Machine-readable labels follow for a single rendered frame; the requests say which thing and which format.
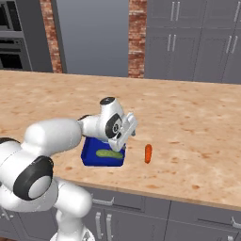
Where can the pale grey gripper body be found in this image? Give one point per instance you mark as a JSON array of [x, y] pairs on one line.
[[125, 131]]

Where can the grey wall cupboard run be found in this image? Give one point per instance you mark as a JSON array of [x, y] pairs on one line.
[[191, 40]]

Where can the grey drawer front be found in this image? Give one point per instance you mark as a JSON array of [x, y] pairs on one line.
[[128, 200], [204, 216]]

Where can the green cucumber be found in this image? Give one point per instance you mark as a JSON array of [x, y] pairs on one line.
[[108, 153]]

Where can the grey cupboard door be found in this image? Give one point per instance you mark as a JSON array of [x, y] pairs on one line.
[[8, 229], [37, 227], [194, 232], [91, 224], [138, 227]]

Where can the blue tray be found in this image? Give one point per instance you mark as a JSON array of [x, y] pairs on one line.
[[94, 159]]

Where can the grey tall oven housing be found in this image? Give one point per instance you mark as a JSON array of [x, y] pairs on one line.
[[37, 34]]

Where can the black built-in microwave oven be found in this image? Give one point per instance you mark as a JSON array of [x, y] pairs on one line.
[[8, 14]]

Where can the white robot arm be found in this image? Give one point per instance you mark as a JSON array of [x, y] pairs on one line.
[[50, 136]]

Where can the orange carrot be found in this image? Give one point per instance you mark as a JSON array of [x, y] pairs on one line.
[[148, 153]]

